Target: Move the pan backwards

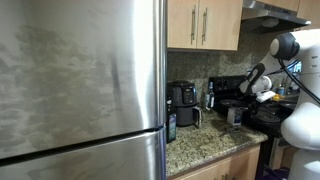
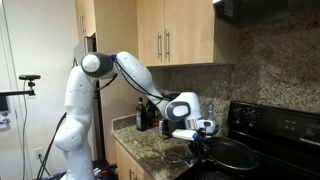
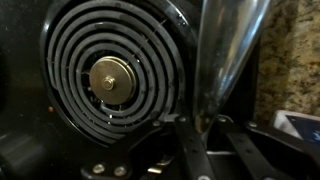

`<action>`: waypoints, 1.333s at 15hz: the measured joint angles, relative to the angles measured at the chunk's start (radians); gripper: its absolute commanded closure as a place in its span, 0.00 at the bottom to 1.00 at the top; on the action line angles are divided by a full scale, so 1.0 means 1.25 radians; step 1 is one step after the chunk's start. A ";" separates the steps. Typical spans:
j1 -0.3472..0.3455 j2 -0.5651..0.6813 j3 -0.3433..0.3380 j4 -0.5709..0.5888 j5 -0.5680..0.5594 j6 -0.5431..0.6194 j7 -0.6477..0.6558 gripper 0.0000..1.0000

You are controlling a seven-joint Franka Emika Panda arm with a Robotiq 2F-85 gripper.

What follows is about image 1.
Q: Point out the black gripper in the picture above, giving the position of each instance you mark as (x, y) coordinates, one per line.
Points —
(255, 104)

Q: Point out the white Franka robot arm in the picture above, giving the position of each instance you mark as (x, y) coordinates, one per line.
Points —
(303, 126)

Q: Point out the white bottle with blue label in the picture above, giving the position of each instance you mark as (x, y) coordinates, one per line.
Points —
(235, 117)

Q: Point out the black electric stove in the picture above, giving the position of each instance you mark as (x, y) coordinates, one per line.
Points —
(226, 85)

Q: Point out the dark glass bottle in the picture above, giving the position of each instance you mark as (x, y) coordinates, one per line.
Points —
(210, 98)

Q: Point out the light wood base cabinet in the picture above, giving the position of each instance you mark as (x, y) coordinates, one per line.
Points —
(240, 163)

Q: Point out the black air fryer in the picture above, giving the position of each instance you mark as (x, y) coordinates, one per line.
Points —
(183, 96)

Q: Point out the stainless steel range hood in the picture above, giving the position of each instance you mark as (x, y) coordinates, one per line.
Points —
(266, 20)

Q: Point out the stainless steel freezer drawer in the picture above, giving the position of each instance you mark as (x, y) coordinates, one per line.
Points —
(100, 160)

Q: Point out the stainless steel refrigerator door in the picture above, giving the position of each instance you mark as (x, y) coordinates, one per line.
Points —
(76, 66)

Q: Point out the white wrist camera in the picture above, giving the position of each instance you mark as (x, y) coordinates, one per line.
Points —
(266, 96)

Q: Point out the wide wood wall cabinet door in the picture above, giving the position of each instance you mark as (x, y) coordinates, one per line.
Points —
(223, 23)

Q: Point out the narrow wood wall cabinet door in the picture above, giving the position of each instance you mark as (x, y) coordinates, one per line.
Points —
(180, 23)

